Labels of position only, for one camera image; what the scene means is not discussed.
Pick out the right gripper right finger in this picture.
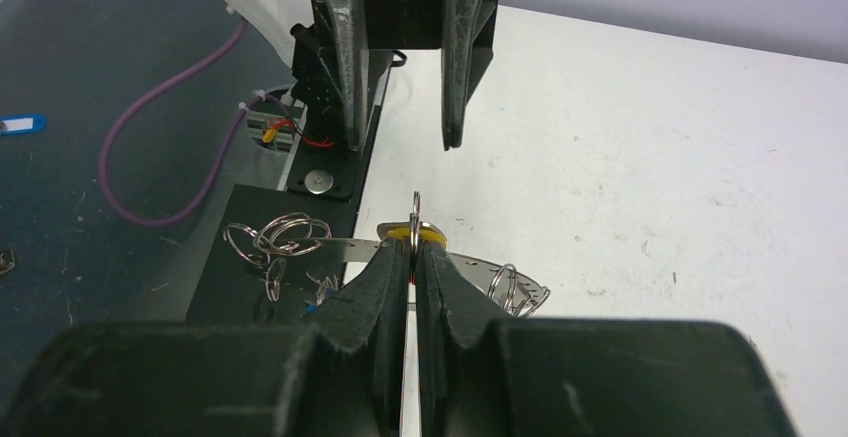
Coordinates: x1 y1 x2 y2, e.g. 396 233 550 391
416 244 796 436

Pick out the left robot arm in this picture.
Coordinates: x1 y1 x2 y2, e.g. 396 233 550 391
224 0 498 151

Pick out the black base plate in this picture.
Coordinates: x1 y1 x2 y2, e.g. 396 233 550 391
185 51 407 324

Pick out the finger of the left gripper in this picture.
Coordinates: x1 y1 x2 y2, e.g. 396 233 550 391
312 0 372 151
441 0 499 150

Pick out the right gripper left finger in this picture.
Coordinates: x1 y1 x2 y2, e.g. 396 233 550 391
1 238 409 436

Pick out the key with yellow tag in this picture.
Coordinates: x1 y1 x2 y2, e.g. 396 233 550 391
378 191 448 285

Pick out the spare blue key tag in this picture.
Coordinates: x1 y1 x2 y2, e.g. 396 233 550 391
1 113 47 137

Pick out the key with blue tag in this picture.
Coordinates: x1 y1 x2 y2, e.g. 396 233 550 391
304 299 321 314

